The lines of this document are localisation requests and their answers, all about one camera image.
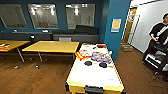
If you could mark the brown cardboard box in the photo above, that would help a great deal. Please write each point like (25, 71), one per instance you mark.
(126, 47)

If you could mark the colourful board game packet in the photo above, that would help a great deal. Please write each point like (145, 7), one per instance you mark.
(101, 56)

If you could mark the wooden top table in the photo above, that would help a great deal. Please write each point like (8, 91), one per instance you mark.
(50, 46)
(13, 45)

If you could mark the interior glass window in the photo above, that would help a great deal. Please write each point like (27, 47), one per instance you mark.
(13, 16)
(42, 16)
(80, 15)

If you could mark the dark grey sofa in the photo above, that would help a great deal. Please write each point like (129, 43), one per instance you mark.
(76, 33)

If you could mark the brown wooden door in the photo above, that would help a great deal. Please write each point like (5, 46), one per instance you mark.
(128, 25)

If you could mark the orange red game box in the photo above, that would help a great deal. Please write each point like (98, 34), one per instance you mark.
(82, 54)

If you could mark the black wheeled cart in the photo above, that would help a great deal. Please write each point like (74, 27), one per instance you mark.
(155, 59)

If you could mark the person in dark clothes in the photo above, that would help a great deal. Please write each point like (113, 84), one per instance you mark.
(159, 31)

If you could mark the small black puck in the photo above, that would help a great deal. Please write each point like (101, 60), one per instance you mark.
(87, 63)

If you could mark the yellow air hockey table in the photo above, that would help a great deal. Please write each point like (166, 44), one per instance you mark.
(93, 76)

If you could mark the yellow framed wall sign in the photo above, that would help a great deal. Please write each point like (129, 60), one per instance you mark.
(116, 25)

